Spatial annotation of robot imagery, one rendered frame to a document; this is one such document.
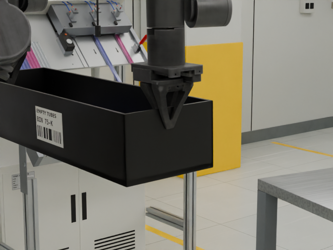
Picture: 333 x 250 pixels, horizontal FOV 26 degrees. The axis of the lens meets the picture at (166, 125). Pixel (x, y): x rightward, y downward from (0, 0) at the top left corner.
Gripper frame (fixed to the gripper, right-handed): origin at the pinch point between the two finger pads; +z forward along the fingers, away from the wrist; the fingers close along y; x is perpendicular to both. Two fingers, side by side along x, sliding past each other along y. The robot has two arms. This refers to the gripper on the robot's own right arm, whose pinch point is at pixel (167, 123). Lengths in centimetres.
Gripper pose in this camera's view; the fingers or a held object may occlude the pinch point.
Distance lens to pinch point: 111.0
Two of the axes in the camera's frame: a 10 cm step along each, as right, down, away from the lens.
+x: -7.9, 1.4, -5.9
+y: -6.1, -1.5, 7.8
